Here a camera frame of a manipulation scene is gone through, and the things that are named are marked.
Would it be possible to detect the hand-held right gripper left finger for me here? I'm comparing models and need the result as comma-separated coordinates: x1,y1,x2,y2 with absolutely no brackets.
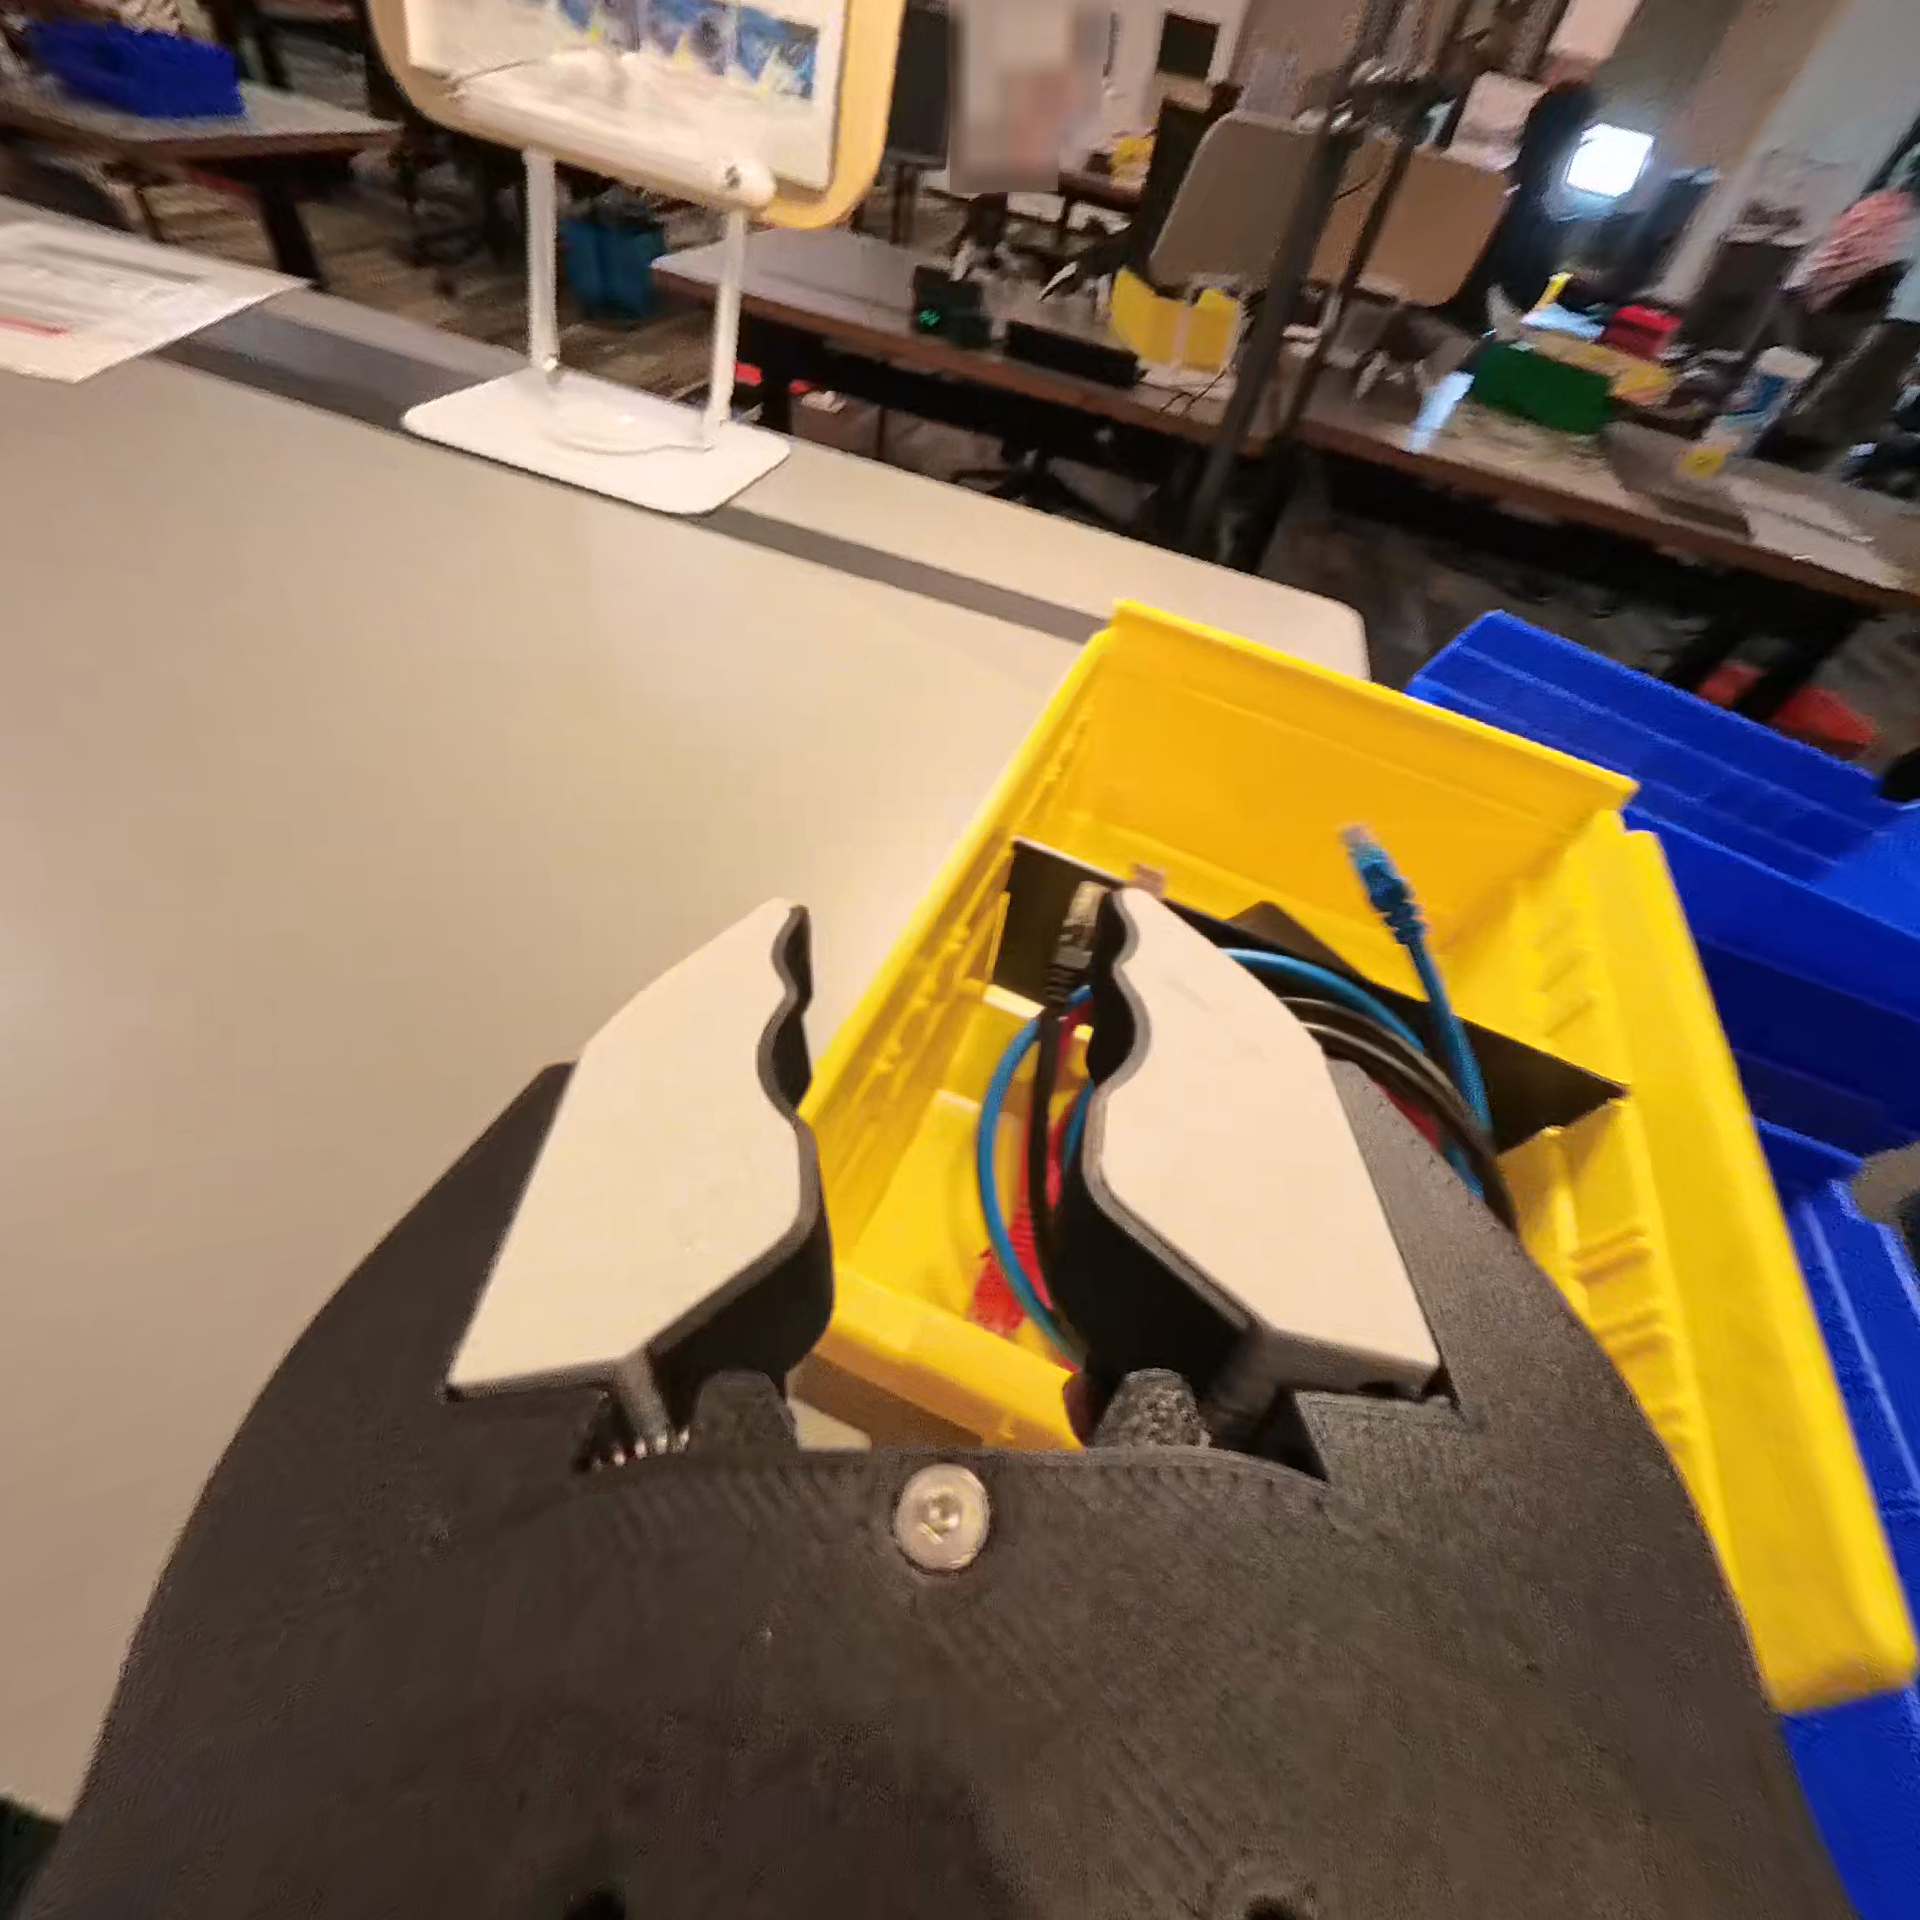
444,899,836,1457

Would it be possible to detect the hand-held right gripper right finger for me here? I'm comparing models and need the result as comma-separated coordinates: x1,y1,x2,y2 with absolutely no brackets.
1047,886,1447,1451

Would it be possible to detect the yellow plastic bin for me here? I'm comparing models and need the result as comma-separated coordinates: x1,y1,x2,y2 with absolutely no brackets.
792,602,1920,1715

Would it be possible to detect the black bin divider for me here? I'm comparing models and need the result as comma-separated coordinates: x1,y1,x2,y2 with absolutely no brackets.
1003,841,1631,1156

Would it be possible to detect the sign board on white stand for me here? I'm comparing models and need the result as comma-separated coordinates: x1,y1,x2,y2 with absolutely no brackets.
361,0,908,518

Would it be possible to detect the green bin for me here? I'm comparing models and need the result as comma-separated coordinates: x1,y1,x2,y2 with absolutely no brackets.
1471,337,1622,437

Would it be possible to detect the black tripod pole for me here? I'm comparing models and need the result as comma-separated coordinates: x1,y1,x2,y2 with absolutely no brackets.
1184,0,1443,571

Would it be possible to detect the small yellow bin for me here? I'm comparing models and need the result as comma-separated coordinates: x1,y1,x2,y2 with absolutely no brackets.
1109,270,1249,375

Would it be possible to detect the long work table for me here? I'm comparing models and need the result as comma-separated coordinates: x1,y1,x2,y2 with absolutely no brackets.
652,227,1920,616

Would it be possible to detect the white paper sheet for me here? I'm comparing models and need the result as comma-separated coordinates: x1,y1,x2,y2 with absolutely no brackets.
0,221,309,385

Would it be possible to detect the dark side table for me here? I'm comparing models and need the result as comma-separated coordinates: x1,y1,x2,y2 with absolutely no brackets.
0,76,409,288

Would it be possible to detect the small blue bin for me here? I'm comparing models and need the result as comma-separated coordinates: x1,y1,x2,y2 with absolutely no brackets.
22,16,248,121

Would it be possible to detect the red ethernet cable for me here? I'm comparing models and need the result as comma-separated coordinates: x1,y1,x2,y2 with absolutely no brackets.
968,1013,1096,1421

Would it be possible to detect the blue ethernet cable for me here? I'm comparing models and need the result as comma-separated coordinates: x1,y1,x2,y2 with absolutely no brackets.
975,823,1502,1353

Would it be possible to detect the black ethernet cable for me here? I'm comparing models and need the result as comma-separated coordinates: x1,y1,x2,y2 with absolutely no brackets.
1030,881,1521,1353

